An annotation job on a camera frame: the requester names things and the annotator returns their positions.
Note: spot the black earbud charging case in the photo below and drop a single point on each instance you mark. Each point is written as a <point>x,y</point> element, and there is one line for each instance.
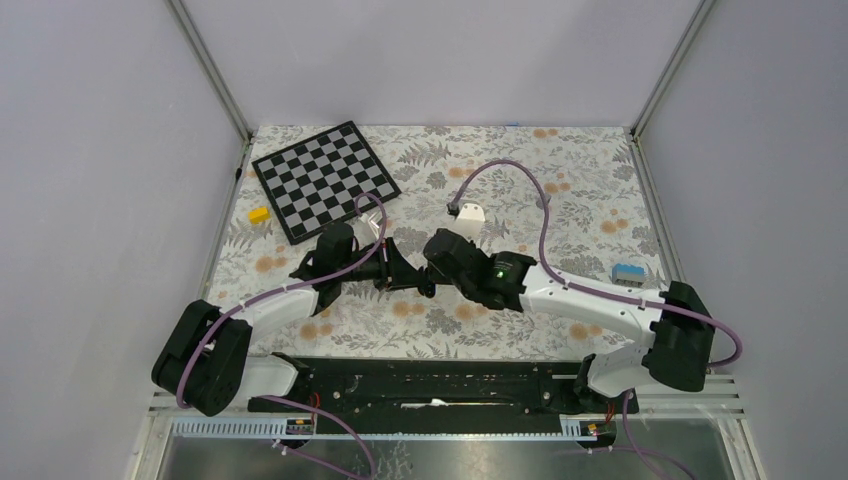
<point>428,286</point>

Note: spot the yellow block far left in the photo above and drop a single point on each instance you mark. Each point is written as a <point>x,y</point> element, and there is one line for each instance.
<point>259,215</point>

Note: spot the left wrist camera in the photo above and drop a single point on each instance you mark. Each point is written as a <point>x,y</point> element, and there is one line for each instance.
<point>374,225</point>

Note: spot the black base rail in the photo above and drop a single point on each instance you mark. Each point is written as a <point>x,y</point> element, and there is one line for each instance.
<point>433,397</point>

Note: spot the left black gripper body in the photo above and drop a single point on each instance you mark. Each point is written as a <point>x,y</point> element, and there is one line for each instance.
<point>379,267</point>

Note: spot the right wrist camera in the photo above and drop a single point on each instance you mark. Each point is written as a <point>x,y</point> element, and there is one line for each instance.
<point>469,219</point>

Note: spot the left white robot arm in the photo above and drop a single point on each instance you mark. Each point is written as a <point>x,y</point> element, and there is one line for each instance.
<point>205,357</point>

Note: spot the blue grey block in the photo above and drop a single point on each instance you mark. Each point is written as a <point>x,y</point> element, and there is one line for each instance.
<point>626,274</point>

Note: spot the black white checkerboard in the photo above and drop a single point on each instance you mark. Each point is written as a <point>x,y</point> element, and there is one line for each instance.
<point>315,181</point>

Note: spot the floral table mat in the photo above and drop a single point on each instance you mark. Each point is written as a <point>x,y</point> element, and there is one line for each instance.
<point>572,194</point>

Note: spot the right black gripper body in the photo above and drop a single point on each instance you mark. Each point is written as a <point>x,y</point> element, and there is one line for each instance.
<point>466,286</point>

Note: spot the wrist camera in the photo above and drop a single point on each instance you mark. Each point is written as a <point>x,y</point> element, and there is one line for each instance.
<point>469,219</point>
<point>374,225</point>

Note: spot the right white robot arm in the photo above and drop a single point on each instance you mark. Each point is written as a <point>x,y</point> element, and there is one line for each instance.
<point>669,345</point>

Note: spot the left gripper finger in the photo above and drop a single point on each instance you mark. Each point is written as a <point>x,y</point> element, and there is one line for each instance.
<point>408,264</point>
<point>405,282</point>

